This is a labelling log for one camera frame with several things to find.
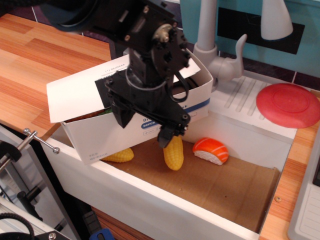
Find white toy sink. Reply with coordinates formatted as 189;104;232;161
41;69;313;240

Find grey toy faucet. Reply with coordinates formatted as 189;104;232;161
193;0;248;92

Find yellow toy corn under box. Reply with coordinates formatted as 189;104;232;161
101;148;134;163

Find teal panel with black tape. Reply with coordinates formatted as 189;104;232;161
179;0;320;75

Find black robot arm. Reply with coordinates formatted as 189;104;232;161
40;0;191;148

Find brown cardboard sheet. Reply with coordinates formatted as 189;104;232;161
110;139;280;233

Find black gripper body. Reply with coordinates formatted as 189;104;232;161
104;72;191;136

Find orange toy pumpkin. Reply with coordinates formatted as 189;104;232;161
74;111;100;121

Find metal clamp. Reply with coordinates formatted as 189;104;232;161
0;128;60;173

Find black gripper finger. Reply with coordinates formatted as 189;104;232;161
111;103;135;128
157;125;179;148

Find yellow toy corn upright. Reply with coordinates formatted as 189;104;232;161
163;136;184;171

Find white cone lamp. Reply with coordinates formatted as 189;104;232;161
260;0;294;41

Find black braided cable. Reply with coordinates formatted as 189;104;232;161
0;212;35;240

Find salmon sushi toy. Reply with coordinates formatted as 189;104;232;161
192;137;229;166

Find red plastic plate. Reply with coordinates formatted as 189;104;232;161
256;83;320;129

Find white face mask box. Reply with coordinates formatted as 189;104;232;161
46;47;214;165

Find green toy vegetable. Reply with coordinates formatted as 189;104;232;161
98;108;113;116

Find black round device with cable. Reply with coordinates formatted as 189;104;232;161
172;77;199;95

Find blue clamp handle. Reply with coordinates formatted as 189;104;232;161
82;211;115;240

